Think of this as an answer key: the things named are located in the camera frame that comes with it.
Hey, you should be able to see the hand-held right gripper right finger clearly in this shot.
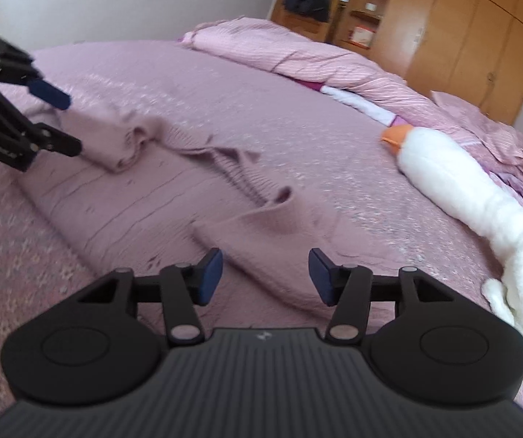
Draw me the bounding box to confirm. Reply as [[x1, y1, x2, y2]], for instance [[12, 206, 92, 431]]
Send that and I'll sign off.
[[308, 247, 457, 345]]

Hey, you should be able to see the crumpled pink floral blanket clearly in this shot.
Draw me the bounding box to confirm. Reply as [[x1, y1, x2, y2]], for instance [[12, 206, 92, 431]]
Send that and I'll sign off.
[[429, 90, 523, 217]]

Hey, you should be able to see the white goose plush toy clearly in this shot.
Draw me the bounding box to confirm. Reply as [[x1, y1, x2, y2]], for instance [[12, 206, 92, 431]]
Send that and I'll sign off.
[[379, 124, 523, 371]]

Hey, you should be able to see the pink knitted cardigan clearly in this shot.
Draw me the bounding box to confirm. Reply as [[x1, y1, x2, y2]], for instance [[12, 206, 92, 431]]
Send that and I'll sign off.
[[14, 95, 431, 324]]

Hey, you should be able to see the white cloth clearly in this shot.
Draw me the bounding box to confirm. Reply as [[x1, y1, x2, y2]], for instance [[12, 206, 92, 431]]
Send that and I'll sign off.
[[320, 84, 400, 127]]

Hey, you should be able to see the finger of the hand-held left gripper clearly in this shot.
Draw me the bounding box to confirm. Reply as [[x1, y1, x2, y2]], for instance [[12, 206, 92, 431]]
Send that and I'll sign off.
[[0, 29, 72, 111], [28, 122, 82, 159]]

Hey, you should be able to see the wooden wardrobe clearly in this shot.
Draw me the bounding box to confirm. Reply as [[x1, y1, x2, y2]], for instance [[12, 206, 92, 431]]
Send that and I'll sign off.
[[269, 0, 523, 127]]

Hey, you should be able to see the pink checked duvet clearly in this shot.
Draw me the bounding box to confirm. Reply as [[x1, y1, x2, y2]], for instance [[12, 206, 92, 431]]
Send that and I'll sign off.
[[178, 17, 435, 115]]

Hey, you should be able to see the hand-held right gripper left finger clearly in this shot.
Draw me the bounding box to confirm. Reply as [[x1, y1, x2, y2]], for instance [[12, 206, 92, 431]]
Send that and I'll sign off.
[[76, 247, 224, 345]]

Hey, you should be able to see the small box on shelf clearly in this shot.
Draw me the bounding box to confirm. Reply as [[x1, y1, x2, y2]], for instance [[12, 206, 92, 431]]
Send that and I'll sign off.
[[349, 24, 377, 50]]

